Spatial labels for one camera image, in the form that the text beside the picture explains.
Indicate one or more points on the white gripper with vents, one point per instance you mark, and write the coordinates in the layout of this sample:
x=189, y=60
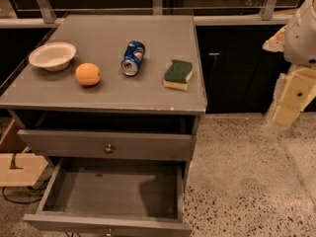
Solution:
x=302, y=39

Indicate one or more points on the orange fruit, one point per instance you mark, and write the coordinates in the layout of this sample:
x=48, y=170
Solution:
x=88, y=74

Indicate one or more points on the grey drawer cabinet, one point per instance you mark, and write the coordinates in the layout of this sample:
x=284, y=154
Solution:
x=39, y=99

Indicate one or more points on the grey open middle drawer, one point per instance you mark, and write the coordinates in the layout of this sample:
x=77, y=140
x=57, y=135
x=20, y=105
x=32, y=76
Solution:
x=113, y=198

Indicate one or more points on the grey top drawer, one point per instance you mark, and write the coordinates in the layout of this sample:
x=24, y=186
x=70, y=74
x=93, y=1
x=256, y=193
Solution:
x=109, y=145

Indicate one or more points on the black low cabinet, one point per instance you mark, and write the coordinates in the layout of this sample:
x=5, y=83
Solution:
x=239, y=76

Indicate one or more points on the green yellow sponge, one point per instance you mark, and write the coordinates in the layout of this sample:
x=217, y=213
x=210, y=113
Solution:
x=178, y=75

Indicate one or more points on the blue soda can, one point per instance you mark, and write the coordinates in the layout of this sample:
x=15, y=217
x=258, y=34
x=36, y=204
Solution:
x=132, y=58

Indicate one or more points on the white bowl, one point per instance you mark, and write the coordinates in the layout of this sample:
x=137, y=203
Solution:
x=53, y=56

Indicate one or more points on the metal glass railing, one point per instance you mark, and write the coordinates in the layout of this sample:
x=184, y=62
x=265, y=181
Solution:
x=50, y=13

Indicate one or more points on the light wooden box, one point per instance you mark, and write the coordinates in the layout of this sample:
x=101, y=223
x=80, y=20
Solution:
x=18, y=167

